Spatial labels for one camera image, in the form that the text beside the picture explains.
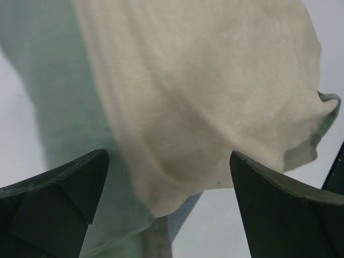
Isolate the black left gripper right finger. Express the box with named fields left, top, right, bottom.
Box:
left=230, top=152, right=343, bottom=257

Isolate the blue-grey pillowcase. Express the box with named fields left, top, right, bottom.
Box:
left=0, top=0, right=343, bottom=258

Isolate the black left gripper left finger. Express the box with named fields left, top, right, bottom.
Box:
left=1, top=149, right=110, bottom=258

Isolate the cream white pillow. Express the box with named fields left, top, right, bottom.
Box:
left=75, top=1, right=339, bottom=217

